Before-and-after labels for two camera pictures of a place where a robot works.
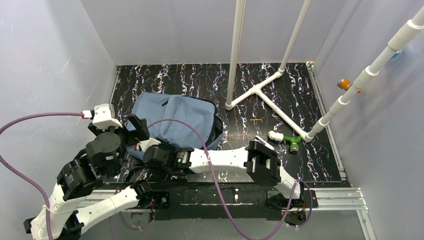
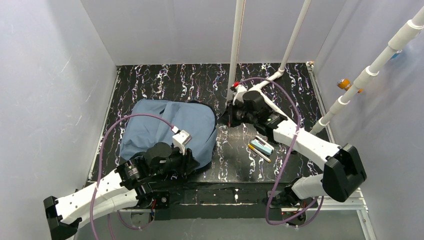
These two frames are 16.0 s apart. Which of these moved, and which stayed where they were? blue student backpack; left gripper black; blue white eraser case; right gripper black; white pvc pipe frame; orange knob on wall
Moved: right gripper black; left gripper black; blue student backpack
Stayed: white pvc pipe frame; orange knob on wall; blue white eraser case
